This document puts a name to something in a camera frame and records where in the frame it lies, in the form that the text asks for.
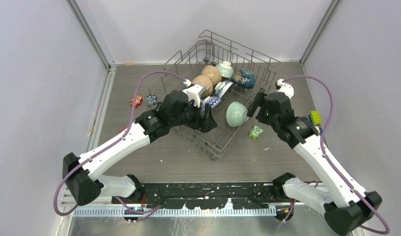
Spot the dark teal painted bowl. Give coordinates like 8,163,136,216
231,69,256,89

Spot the grey wire dish rack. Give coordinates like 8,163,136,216
162,29,281,159

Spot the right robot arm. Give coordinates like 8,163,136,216
247,92,382,236

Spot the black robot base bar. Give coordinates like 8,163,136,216
111,182,294,221

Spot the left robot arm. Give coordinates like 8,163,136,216
62,89,217,206

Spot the green owl toy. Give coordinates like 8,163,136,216
248,125,263,140

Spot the beige bowl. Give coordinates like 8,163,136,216
201,65,222,86
191,75,214,96

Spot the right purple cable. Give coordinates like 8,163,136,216
282,75,391,235

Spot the beige bowl lower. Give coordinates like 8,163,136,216
191,75,214,96

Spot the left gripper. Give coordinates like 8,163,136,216
170,97,216,133

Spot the green blue toy car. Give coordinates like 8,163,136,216
308,111,323,134

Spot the beige bowl upper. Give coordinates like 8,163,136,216
201,65,222,86

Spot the light green striped bowl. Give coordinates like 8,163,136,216
215,61,234,79

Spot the purple cable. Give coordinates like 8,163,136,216
282,75,391,235
53,71,194,217

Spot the red owl toy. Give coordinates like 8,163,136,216
130,95,143,108

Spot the blue floral white bowl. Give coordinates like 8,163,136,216
215,81,234,99

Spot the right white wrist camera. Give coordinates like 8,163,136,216
276,79,294,99

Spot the pale green celadon bowl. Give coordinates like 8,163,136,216
226,101,248,127

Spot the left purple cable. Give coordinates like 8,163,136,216
53,71,194,217

